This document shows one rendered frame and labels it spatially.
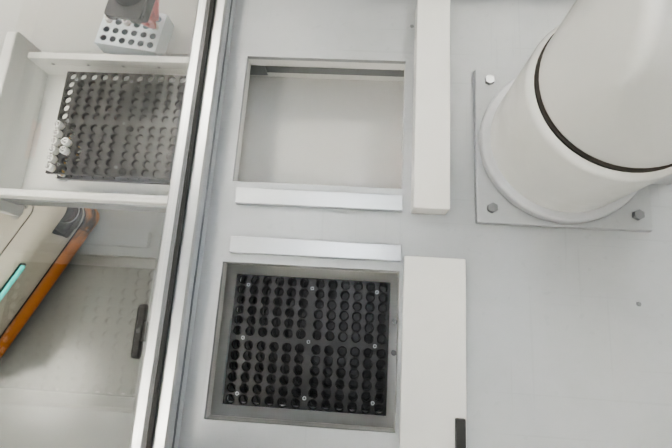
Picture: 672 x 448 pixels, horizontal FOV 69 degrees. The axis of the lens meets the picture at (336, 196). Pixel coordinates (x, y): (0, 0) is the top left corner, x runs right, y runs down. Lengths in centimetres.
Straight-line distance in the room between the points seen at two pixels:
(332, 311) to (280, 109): 36
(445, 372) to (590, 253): 25
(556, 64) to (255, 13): 48
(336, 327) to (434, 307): 14
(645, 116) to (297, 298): 48
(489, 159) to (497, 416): 33
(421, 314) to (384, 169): 27
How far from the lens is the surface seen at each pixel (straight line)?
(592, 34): 48
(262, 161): 84
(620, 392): 74
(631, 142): 52
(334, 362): 71
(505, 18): 83
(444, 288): 66
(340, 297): 71
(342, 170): 82
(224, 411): 80
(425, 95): 70
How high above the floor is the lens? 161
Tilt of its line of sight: 75 degrees down
